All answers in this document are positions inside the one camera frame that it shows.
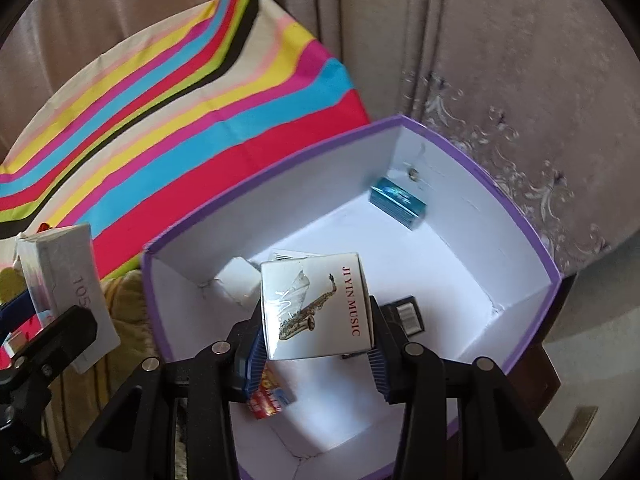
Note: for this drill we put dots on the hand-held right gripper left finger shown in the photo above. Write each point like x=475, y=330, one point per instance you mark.
x=252, y=365

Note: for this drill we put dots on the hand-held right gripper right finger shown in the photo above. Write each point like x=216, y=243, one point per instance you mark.
x=382, y=375

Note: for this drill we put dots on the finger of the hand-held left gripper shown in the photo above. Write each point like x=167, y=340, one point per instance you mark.
x=55, y=335
x=12, y=316

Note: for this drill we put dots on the red box yellow print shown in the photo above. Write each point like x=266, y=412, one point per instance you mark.
x=270, y=395

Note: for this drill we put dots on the long white box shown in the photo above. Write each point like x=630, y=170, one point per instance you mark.
x=65, y=280

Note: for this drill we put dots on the white box saxophone print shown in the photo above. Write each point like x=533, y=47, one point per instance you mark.
x=315, y=305

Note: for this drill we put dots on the purple storage box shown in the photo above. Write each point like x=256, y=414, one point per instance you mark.
x=450, y=270

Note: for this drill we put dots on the black box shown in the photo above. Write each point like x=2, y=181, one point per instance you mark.
x=410, y=317

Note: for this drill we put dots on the small white box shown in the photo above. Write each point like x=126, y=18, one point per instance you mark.
x=240, y=282

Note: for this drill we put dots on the teal box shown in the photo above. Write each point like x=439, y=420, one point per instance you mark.
x=397, y=202

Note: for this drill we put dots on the colourful striped cloth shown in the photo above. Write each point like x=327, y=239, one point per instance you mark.
x=175, y=125

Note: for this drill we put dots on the beige curtain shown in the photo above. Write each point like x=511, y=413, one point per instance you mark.
x=475, y=35

